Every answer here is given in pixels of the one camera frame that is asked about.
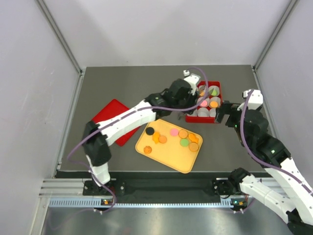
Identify pink round cookie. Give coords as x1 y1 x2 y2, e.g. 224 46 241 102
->
200 100 208 108
170 128 179 136

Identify green round cookie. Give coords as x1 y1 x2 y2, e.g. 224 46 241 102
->
210 89 219 96
179 139 189 147

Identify red cookie box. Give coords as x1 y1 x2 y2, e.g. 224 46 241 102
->
185 81 223 123

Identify small tan round cookie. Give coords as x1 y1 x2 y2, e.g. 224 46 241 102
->
158 136 167 143

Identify red box lid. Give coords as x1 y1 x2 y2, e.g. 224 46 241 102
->
92 99 139 147

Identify metal tongs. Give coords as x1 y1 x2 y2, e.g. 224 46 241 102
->
178 84 213 120

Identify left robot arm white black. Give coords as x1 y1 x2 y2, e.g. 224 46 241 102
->
82 74 200 194

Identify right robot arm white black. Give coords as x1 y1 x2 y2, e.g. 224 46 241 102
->
215 101 313 235

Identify tan round biscuit top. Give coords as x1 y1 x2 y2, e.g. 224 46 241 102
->
179 129 188 139

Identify orange fish cookie right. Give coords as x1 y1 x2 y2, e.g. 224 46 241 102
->
188 133 199 144

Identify orange fish cookie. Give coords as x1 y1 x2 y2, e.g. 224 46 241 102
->
152 132 160 144
188 133 199 144

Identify tan round biscuit right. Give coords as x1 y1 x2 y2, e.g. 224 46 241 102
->
188 142 199 152

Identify yellow tray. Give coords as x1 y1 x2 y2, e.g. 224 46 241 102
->
135 119 203 174

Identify orange fish cookie left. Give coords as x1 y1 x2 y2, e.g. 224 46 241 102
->
152 132 160 144

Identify black round cookie left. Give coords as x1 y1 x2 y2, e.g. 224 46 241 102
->
145 127 155 136

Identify orange swirl cookie left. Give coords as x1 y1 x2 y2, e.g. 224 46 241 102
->
143 146 152 154

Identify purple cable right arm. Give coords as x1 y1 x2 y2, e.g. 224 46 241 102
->
239 89 313 194

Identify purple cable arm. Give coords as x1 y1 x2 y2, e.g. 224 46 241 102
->
239 89 313 194
66 67 209 213

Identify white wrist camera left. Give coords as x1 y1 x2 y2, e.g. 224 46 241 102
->
183 70 201 93

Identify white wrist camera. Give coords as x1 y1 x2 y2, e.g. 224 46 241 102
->
183 70 201 93
239 89 264 110

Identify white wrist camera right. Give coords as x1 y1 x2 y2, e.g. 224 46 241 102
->
239 89 264 110

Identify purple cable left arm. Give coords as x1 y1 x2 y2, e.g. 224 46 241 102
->
66 67 209 213

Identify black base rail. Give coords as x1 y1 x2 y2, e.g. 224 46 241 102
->
83 178 240 198

